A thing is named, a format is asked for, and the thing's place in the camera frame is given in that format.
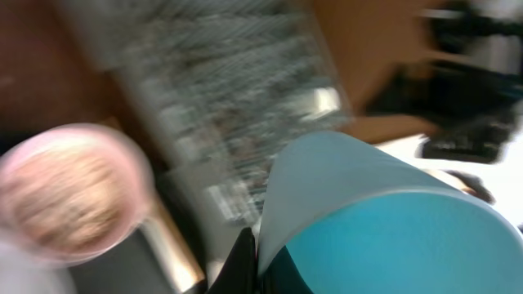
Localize wooden chopstick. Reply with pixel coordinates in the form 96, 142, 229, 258
140, 196, 205, 293

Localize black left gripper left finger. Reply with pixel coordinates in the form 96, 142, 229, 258
207, 227, 257, 294

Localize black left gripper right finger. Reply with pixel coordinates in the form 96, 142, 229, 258
261, 246, 313, 294

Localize rice and food scraps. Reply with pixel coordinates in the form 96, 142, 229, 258
1, 146, 133, 254

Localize grey dishwasher rack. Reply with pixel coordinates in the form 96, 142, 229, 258
56, 0, 355, 262

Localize pink bowl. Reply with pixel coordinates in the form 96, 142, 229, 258
0, 122, 156, 266

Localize blue cup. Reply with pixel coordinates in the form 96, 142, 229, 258
258, 131, 522, 294

